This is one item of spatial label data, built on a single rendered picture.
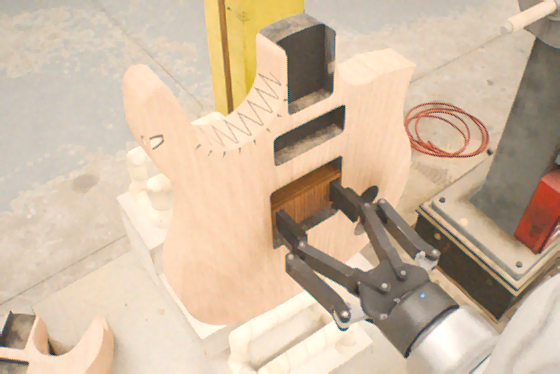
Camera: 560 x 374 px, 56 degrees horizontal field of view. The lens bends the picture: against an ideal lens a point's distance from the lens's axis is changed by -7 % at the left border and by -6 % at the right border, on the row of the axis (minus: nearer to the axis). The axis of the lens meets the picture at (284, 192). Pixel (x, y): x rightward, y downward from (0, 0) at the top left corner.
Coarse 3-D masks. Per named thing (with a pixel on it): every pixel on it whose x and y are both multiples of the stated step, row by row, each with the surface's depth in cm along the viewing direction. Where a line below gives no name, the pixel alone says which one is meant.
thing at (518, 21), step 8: (536, 8) 119; (544, 8) 120; (552, 8) 122; (520, 16) 116; (528, 16) 117; (536, 16) 119; (512, 24) 115; (520, 24) 116; (528, 24) 118; (512, 32) 116
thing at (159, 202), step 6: (150, 198) 92; (156, 198) 92; (162, 198) 92; (150, 204) 94; (156, 204) 93; (162, 204) 93; (168, 204) 95; (156, 210) 94; (162, 210) 94; (168, 210) 96; (156, 216) 95; (162, 216) 95; (168, 216) 96; (168, 222) 97; (162, 228) 98
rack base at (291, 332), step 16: (288, 320) 104; (304, 320) 104; (272, 336) 102; (288, 336) 102; (304, 336) 102; (368, 336) 101; (224, 352) 99; (256, 352) 99; (272, 352) 99; (336, 352) 99; (352, 352) 99; (224, 368) 97; (256, 368) 97; (304, 368) 97; (320, 368) 97; (336, 368) 98
